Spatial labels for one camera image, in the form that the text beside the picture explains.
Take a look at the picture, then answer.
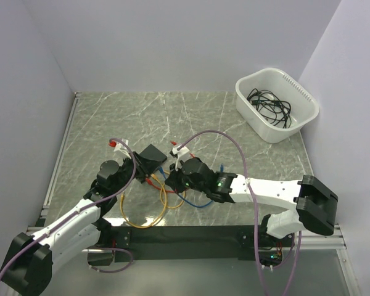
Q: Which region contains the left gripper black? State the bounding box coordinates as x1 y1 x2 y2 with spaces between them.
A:
111 151 162 194

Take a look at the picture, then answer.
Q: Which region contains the orange ethernet cable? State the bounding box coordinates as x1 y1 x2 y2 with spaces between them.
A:
119 173 168 229
159 181 186 210

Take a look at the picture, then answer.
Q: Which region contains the black network switch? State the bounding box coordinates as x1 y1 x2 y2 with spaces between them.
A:
132 143 168 184

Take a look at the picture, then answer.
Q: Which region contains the blue ethernet cable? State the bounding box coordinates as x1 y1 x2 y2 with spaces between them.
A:
158 163 225 208

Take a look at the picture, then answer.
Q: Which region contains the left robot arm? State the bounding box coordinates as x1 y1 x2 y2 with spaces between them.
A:
0 152 147 295

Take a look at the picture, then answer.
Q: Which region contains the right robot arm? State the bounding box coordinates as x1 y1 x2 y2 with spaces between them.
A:
165 157 339 246

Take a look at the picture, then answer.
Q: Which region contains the white plastic basin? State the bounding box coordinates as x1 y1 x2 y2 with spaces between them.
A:
235 68 319 144

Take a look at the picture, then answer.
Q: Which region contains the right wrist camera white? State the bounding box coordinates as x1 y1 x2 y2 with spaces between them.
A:
170 144 192 168

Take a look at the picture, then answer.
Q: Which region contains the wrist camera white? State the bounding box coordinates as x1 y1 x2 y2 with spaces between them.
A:
170 144 192 168
109 140 130 157

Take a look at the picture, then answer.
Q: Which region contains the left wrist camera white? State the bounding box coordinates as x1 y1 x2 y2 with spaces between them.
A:
109 140 130 157

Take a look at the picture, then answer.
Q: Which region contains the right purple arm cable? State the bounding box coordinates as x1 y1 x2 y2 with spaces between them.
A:
177 131 303 296

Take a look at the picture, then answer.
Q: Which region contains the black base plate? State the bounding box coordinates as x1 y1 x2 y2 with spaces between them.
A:
75 225 297 266

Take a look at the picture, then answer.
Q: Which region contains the aluminium rail frame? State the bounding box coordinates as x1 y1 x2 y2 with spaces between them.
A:
26 92 82 234

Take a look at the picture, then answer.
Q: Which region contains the black cable bundle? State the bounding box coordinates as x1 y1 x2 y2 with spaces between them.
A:
245 88 293 129

